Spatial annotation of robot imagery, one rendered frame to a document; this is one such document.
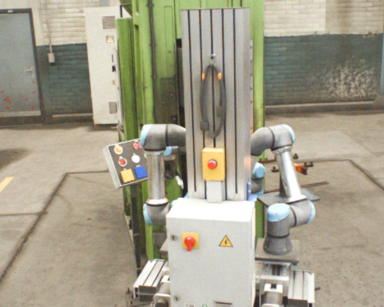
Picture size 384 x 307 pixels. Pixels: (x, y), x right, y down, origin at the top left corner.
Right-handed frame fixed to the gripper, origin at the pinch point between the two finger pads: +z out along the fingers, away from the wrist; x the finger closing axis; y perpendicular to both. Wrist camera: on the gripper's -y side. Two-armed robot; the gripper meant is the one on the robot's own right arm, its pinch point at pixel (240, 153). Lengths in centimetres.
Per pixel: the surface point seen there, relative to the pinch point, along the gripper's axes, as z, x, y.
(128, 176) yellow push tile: 17, -70, 11
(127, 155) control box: 25, -69, -1
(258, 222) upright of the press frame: 59, 33, 75
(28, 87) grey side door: 681, -183, 15
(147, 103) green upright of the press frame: 54, -49, -29
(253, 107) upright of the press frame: 55, 29, -19
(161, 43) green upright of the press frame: 53, -36, -70
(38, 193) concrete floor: 292, -154, 101
